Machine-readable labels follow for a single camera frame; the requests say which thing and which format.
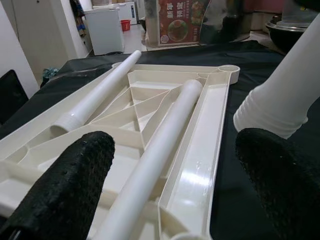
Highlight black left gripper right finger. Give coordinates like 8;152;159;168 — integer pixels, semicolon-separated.
235;127;320;240

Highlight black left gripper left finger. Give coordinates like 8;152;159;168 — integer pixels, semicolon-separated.
0;130;116;240

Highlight white plastic table leg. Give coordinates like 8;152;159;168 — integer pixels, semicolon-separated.
93;79;204;240
233;17;320;140
49;49;143;135

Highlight white plastic table top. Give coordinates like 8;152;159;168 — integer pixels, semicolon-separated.
0;62;241;240

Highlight black fabric bag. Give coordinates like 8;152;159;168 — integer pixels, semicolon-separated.
0;69;30;126

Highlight teal cloth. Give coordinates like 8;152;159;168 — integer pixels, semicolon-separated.
41;66;60;85

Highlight black tablecloth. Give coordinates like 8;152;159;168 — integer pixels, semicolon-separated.
0;41;320;240

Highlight large black round basin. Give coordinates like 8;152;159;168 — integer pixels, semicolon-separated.
264;18;311;55

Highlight clear plastic storage box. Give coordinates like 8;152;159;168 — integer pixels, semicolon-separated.
282;0;320;26

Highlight white chest freezer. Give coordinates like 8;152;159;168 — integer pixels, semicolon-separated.
83;6;125;56

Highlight hanging patterned garment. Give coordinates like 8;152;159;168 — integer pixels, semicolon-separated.
69;0;87;38

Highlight red plastic bucket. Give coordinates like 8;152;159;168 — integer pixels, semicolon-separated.
119;19;132;33

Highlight white upright appliance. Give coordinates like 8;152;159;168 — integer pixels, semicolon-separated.
113;0;139;26

